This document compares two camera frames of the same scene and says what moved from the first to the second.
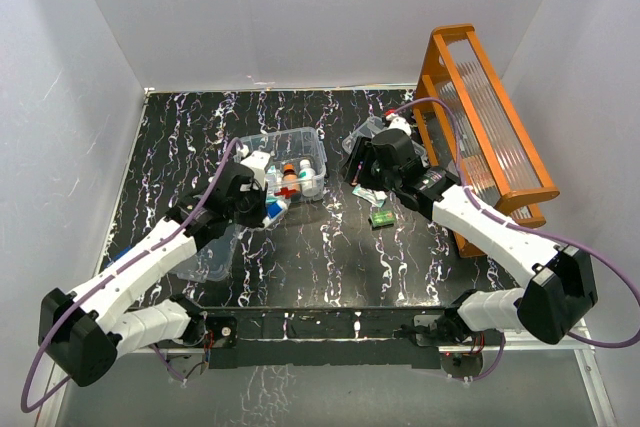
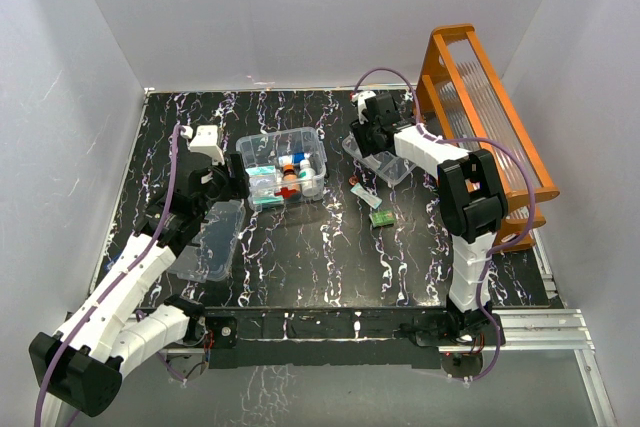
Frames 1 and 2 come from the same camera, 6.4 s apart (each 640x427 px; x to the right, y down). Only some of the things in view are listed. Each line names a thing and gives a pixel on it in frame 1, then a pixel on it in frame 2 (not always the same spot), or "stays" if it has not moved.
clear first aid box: (297, 163) stays
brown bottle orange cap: (290, 181) stays
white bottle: (307, 178) stays
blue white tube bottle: (274, 209) → (294, 158)
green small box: (382, 217) stays
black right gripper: (356, 167) → (359, 131)
